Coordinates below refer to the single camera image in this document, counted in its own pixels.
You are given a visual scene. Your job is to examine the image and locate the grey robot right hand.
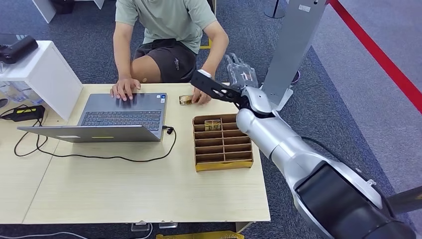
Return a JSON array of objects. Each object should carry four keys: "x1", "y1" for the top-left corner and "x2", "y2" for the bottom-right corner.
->
[{"x1": 224, "y1": 52, "x2": 259, "y2": 90}]

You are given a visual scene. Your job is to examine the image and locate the person's left hand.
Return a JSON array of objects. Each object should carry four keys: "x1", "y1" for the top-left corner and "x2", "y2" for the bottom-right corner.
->
[{"x1": 191, "y1": 86, "x2": 212, "y2": 106}]

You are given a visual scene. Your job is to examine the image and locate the person's right hand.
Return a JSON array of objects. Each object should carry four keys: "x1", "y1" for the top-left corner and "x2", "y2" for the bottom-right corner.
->
[{"x1": 110, "y1": 78, "x2": 142, "y2": 102}]

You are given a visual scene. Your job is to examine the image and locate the cardboard card organizer box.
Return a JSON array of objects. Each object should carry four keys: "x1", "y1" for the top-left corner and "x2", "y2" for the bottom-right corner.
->
[{"x1": 192, "y1": 114, "x2": 254, "y2": 172}]

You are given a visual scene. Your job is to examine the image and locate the person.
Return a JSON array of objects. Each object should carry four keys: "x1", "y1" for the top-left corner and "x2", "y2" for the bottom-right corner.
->
[{"x1": 110, "y1": 0, "x2": 230, "y2": 106}]

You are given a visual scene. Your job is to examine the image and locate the grey laptop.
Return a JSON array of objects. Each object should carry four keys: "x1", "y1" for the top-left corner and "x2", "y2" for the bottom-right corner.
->
[{"x1": 17, "y1": 93, "x2": 168, "y2": 143}]

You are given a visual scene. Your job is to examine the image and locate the grey kiosk stand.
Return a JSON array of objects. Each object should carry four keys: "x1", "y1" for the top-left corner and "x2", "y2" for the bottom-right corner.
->
[{"x1": 260, "y1": 0, "x2": 328, "y2": 111}]

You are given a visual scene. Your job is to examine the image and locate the round grey stanchion base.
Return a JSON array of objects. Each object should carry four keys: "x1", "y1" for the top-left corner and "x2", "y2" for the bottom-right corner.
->
[{"x1": 263, "y1": 0, "x2": 288, "y2": 19}]

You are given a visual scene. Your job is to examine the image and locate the white cabinet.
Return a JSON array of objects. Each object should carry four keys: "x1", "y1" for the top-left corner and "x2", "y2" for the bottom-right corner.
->
[{"x1": 0, "y1": 40, "x2": 83, "y2": 121}]

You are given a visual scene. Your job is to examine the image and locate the clear plastic bottle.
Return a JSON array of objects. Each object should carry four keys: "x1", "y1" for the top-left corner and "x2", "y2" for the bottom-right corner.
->
[
  {"x1": 0, "y1": 82, "x2": 25, "y2": 104},
  {"x1": 19, "y1": 82, "x2": 44, "y2": 106}
]

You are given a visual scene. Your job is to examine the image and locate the black power adapter yellow label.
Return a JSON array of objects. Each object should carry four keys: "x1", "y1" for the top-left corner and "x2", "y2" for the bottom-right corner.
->
[{"x1": 10, "y1": 105, "x2": 45, "y2": 123}]

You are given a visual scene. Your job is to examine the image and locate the white furniture panel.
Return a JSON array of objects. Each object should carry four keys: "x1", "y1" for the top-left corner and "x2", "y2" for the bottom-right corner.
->
[{"x1": 31, "y1": 0, "x2": 57, "y2": 24}]

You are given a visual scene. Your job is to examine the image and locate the black device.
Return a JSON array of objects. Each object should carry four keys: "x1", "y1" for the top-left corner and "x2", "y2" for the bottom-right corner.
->
[{"x1": 0, "y1": 35, "x2": 39, "y2": 65}]

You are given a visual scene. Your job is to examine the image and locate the yellow object under table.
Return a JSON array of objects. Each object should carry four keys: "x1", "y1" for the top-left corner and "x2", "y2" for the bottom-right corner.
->
[{"x1": 155, "y1": 231, "x2": 245, "y2": 239}]

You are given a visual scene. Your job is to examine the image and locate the red barrier belt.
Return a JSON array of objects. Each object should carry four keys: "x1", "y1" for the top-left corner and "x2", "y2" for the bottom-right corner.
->
[{"x1": 328, "y1": 0, "x2": 422, "y2": 115}]

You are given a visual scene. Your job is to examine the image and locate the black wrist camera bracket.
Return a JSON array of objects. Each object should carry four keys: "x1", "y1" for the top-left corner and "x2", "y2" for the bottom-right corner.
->
[{"x1": 190, "y1": 69, "x2": 246, "y2": 110}]

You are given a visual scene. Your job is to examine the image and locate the black laptop power cable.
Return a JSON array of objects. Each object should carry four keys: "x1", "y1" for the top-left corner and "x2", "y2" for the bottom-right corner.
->
[{"x1": 13, "y1": 119, "x2": 177, "y2": 163}]

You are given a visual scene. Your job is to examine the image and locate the thin black adapter cable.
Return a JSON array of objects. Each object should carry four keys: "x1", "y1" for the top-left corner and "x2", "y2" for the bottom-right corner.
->
[{"x1": 0, "y1": 105, "x2": 29, "y2": 120}]

